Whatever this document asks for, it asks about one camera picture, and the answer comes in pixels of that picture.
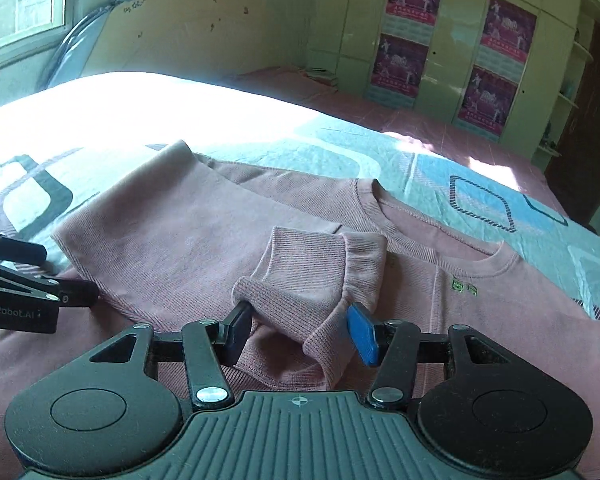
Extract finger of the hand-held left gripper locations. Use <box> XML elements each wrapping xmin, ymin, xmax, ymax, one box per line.
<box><xmin>0</xmin><ymin>230</ymin><xmax>49</xmax><ymax>267</ymax></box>
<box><xmin>0</xmin><ymin>258</ymin><xmax>101</xmax><ymax>308</ymax></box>

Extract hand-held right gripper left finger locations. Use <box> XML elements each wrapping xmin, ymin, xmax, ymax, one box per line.
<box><xmin>90</xmin><ymin>301</ymin><xmax>254</xmax><ymax>411</ymax></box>

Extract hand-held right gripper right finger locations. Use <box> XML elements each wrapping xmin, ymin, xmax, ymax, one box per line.
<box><xmin>346</xmin><ymin>302</ymin><xmax>511</xmax><ymax>408</ymax></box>

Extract pink knit sweater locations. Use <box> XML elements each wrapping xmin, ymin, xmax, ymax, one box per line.
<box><xmin>0</xmin><ymin>140</ymin><xmax>600</xmax><ymax>478</ymax></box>

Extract patterned teal bed sheet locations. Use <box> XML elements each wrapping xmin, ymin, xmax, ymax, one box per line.
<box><xmin>0</xmin><ymin>72</ymin><xmax>600</xmax><ymax>341</ymax></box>

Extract stack of books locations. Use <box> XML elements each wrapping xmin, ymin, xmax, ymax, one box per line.
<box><xmin>300</xmin><ymin>66</ymin><xmax>341</xmax><ymax>92</ymax></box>

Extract cream curved headboard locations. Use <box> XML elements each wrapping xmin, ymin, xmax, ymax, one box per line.
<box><xmin>77</xmin><ymin>0</ymin><xmax>313</xmax><ymax>81</ymax></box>

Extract dark wooden door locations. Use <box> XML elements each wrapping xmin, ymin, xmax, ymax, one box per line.
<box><xmin>545</xmin><ymin>20</ymin><xmax>600</xmax><ymax>233</ymax></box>

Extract corner wall shelves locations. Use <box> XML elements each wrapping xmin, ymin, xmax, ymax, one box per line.
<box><xmin>542</xmin><ymin>27</ymin><xmax>596</xmax><ymax>161</ymax></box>

